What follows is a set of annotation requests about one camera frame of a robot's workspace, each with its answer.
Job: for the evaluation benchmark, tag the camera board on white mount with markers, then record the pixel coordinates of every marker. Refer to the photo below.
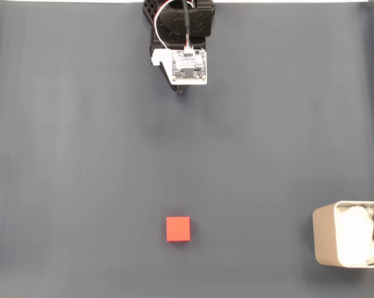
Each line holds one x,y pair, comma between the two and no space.
189,65

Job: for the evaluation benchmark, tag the red cube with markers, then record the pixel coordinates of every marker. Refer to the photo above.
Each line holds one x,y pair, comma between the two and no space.
178,229

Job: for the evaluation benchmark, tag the white crumpled cloth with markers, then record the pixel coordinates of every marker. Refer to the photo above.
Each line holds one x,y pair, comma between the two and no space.
357,236

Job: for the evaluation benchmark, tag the beige rounded box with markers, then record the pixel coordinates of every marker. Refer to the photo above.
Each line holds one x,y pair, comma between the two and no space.
324,236

